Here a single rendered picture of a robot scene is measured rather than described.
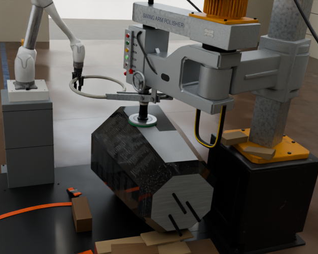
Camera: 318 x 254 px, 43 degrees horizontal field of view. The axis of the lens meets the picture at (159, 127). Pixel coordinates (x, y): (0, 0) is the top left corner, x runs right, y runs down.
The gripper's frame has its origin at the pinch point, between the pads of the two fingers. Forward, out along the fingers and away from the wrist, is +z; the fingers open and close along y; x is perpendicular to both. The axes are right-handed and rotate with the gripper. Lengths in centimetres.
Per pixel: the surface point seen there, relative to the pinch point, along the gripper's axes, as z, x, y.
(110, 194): 78, -16, 61
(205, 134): 83, 165, 59
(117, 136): 7, -32, 75
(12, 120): 17, -60, -13
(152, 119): -9, -13, 92
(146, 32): -77, -27, 87
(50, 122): 21.3, -34.8, 4.5
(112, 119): 5, -14, 55
